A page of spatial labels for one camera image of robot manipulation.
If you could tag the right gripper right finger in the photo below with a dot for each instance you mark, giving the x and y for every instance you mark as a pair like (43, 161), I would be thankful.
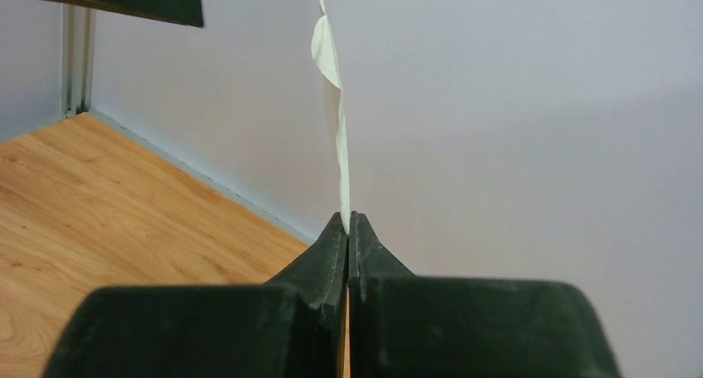
(406, 325)

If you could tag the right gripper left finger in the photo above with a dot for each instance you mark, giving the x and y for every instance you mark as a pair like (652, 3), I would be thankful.
(292, 325)

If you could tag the single white paper filter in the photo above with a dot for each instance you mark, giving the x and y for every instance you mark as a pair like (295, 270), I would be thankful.
(324, 54)

